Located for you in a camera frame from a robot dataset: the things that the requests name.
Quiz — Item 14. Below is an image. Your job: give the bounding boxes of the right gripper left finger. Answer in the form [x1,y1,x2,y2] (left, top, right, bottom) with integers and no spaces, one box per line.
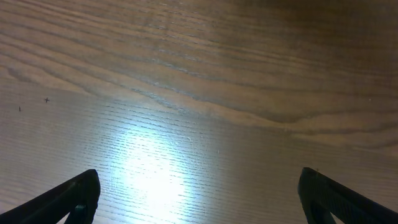
[1,169,100,224]

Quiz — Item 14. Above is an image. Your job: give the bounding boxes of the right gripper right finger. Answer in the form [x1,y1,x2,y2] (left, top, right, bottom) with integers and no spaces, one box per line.
[298,167,397,224]

